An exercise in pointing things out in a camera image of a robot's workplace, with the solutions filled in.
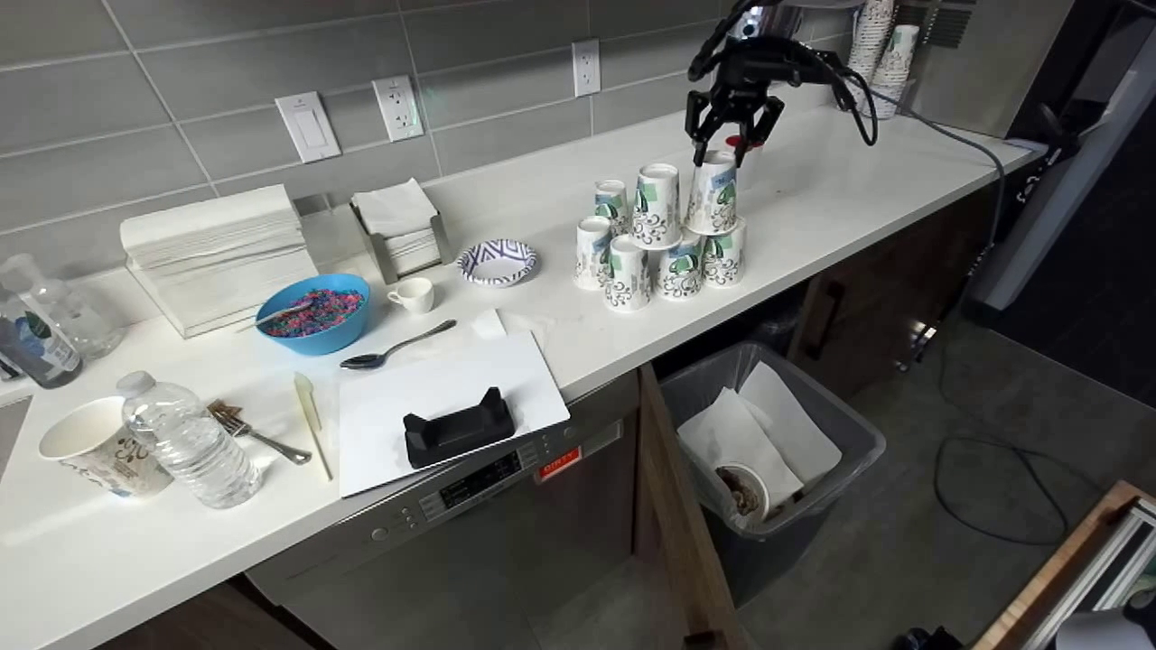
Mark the patterned paper cup two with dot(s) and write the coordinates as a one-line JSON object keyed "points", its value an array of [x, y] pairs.
{"points": [[627, 276]]}

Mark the clear plastic container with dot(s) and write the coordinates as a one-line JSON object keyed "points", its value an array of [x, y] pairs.
{"points": [[51, 330]]}

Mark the patterned paper cup three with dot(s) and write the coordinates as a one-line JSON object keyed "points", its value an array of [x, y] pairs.
{"points": [[679, 269]]}

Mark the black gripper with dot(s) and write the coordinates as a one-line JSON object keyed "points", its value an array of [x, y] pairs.
{"points": [[743, 74]]}

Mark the grey trash bin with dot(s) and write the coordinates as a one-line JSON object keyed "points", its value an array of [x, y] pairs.
{"points": [[772, 452]]}

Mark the black folded clip object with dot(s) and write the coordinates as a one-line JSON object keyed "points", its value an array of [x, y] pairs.
{"points": [[458, 433]]}

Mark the white cutting board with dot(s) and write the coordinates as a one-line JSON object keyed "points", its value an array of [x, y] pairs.
{"points": [[435, 382]]}

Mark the patterned paper cup one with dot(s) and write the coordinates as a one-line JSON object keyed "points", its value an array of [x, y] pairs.
{"points": [[589, 251]]}

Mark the metal fork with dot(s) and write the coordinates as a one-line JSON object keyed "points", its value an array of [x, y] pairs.
{"points": [[241, 427]]}

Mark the open cabinet door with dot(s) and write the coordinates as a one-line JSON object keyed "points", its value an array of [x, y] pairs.
{"points": [[690, 563]]}

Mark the blue patterned small bowl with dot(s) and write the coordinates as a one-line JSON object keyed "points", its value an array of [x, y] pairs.
{"points": [[499, 262]]}

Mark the metal spoon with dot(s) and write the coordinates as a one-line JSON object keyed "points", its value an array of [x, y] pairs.
{"points": [[378, 358]]}

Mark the small white cup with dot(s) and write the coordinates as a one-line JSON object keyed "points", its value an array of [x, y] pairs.
{"points": [[414, 293]]}

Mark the white napkin stack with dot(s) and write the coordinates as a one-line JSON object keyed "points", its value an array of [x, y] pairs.
{"points": [[216, 262]]}

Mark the white outlet far right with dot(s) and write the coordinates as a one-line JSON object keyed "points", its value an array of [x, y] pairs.
{"points": [[586, 68]]}

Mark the clear water bottle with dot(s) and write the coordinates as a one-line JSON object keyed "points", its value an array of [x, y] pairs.
{"points": [[184, 442]]}

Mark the metal napkin holder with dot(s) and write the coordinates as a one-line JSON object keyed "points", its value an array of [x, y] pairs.
{"points": [[403, 223]]}

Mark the dishwasher front panel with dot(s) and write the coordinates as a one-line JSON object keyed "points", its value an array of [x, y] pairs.
{"points": [[466, 565]]}

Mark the patterned paper cup left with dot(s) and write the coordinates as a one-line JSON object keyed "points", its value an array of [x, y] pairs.
{"points": [[98, 446]]}

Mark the patterned paper cup four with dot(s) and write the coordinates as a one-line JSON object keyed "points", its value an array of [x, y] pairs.
{"points": [[723, 257]]}

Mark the wooden stick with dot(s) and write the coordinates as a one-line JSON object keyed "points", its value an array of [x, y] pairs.
{"points": [[312, 416]]}

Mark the white light switch plate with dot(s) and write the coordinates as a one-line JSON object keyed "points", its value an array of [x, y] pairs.
{"points": [[308, 128]]}

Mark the patterned paper cup six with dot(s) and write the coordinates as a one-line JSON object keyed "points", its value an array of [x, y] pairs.
{"points": [[656, 205]]}

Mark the patterned paper cup seven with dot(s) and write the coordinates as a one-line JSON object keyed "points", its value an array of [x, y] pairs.
{"points": [[714, 198]]}

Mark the white wall outlet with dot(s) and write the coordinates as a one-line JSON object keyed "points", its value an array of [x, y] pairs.
{"points": [[397, 108]]}

